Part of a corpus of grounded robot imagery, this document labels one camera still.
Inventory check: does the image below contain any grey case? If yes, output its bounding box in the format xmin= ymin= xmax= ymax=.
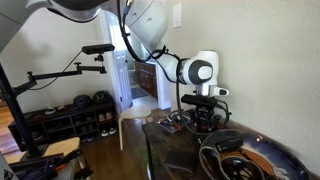
xmin=0 ymin=151 xmax=16 ymax=180

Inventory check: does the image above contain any black leather wallet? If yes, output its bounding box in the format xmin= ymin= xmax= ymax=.
xmin=163 ymin=148 xmax=196 ymax=176

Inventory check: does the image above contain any light wooden board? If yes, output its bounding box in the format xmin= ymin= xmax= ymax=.
xmin=4 ymin=136 xmax=82 ymax=165

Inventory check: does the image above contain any black robot cable hose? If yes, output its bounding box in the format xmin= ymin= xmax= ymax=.
xmin=115 ymin=0 xmax=233 ymax=137

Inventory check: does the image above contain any white light switch plate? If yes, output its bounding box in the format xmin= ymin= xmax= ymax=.
xmin=172 ymin=2 xmax=183 ymax=29

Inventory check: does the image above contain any dark floor mat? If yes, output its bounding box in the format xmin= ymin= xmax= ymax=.
xmin=130 ymin=86 xmax=150 ymax=100

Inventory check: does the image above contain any small white shelf item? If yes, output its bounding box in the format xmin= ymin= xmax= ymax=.
xmin=44 ymin=103 xmax=56 ymax=116

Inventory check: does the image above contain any white door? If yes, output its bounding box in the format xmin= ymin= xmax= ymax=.
xmin=102 ymin=9 xmax=134 ymax=113

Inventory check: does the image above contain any dark wooden cabinet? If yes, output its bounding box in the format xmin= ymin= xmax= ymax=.
xmin=134 ymin=59 xmax=159 ymax=99

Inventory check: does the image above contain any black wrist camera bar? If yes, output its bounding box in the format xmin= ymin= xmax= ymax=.
xmin=180 ymin=94 xmax=218 ymax=108

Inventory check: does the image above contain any light wooden stool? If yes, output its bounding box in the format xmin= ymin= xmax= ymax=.
xmin=118 ymin=104 xmax=153 ymax=151

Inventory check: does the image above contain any black rectangular power adapter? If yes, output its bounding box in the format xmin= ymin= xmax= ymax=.
xmin=214 ymin=136 xmax=244 ymax=153

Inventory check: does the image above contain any grey coiled cable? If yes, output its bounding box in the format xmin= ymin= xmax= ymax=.
xmin=198 ymin=129 xmax=268 ymax=180

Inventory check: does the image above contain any dark wooden console desk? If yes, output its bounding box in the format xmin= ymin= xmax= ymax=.
xmin=141 ymin=109 xmax=320 ymax=180

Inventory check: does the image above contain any glossy black small bowl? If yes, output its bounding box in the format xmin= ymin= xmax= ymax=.
xmin=219 ymin=154 xmax=268 ymax=180

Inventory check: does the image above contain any black folded tripod bundle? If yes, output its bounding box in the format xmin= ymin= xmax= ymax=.
xmin=8 ymin=148 xmax=95 ymax=180

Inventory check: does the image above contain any dark wooden shoe shelf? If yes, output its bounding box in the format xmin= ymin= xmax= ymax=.
xmin=8 ymin=101 xmax=120 ymax=153

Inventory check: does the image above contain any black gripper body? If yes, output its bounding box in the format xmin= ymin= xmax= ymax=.
xmin=195 ymin=105 xmax=218 ymax=118

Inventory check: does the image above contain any black stereo camera bar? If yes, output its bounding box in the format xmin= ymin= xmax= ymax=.
xmin=81 ymin=43 xmax=116 ymax=56

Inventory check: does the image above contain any black bicycle helmet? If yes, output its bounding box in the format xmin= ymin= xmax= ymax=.
xmin=72 ymin=94 xmax=94 ymax=110
xmin=92 ymin=89 xmax=114 ymax=105

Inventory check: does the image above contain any large blue ceramic bowl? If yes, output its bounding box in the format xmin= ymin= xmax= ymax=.
xmin=199 ymin=128 xmax=311 ymax=180

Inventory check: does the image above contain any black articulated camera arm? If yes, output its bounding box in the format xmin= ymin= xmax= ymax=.
xmin=13 ymin=53 xmax=108 ymax=98

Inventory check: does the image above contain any black stand pole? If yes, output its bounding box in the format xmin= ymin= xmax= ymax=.
xmin=0 ymin=63 xmax=48 ymax=160

